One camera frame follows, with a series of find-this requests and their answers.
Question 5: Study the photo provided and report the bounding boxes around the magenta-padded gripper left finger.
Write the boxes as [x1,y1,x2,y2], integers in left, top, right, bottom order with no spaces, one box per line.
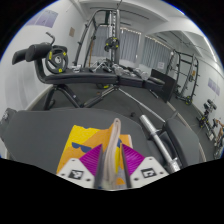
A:
[56,143,105,190]

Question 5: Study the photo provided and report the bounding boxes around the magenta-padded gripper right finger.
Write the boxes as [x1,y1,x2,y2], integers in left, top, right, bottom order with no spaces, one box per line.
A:
[120,143,170,190]

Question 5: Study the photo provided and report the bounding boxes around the yellow orange blue printed towel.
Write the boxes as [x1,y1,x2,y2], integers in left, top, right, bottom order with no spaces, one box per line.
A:
[55,117,134,191]

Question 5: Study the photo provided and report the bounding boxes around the silver barbell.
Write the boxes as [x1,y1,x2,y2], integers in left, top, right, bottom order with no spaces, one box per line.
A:
[139,114,184,174]

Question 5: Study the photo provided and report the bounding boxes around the black box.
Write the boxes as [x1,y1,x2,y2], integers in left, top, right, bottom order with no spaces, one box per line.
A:
[150,68,178,104]

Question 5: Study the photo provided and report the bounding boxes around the black bench with roller pads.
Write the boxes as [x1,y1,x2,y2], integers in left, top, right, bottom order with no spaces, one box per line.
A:
[12,31,166,109]

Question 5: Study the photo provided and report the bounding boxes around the black dumbbell stand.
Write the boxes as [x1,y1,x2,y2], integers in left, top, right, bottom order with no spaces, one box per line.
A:
[196,98,219,141]

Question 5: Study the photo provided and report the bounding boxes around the group of grey dumbbells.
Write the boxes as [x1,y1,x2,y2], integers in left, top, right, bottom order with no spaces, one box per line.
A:
[89,59,151,81]

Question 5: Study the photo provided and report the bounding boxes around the black squat rack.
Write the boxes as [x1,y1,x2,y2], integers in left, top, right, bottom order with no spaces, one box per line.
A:
[168,49,200,106]

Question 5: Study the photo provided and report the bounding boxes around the black weight plate yellow marks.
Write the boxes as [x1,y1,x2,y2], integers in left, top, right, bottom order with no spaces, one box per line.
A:
[44,45,69,74]

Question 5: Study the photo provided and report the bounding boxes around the grey window blinds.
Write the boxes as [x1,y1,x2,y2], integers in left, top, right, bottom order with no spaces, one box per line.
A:
[91,24,174,71]

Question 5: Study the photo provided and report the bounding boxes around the small black plate yellow marks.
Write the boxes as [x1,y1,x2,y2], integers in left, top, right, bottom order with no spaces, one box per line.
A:
[103,37,119,52]

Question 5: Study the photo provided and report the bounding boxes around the small purple wall poster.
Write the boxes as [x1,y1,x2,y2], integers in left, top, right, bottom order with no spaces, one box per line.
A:
[207,77,222,97]

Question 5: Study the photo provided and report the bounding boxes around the grey cable power rack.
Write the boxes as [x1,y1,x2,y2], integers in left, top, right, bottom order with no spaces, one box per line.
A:
[73,8,123,68]

